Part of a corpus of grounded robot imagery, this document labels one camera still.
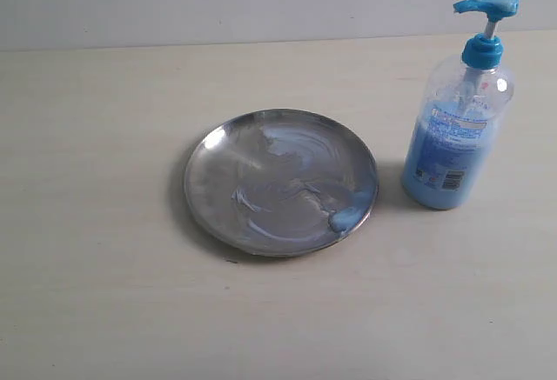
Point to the blue pump soap bottle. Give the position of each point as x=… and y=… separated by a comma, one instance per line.
x=463, y=105

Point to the round stainless steel plate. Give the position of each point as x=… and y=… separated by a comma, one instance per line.
x=281, y=182

